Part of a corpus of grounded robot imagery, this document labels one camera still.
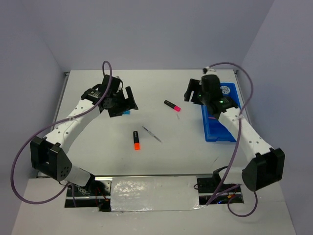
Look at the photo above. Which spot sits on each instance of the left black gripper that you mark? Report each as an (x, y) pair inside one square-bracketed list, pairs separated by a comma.
[(127, 104)]

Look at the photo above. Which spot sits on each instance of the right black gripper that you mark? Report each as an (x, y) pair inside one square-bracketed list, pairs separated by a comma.
[(192, 86)]

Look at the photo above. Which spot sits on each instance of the blue cap black highlighter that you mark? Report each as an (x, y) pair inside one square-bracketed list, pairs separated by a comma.
[(126, 112)]

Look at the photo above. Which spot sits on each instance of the blue round tape tin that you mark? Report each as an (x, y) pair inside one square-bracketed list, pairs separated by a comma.
[(225, 90)]

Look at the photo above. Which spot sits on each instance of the slim silver pen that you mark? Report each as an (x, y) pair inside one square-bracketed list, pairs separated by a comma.
[(152, 134)]

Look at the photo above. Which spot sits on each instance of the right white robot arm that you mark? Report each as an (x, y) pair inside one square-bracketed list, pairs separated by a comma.
[(265, 164)]

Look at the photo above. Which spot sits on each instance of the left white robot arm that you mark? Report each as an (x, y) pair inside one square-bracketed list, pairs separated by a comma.
[(49, 154)]

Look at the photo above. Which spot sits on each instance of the pink cap black highlighter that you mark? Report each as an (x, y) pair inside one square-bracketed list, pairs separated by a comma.
[(172, 105)]

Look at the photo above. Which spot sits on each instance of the blue plastic compartment tray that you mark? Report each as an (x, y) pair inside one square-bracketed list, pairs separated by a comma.
[(213, 130)]

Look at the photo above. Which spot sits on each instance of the orange cap black highlighter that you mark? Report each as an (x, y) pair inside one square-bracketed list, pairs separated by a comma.
[(136, 140)]

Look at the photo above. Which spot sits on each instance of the white foil covered panel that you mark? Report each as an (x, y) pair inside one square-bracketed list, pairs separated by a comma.
[(169, 193)]

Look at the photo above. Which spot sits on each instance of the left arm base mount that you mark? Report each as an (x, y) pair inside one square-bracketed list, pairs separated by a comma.
[(99, 199)]

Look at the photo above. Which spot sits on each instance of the aluminium table edge rail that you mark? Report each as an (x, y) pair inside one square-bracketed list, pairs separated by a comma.
[(40, 175)]

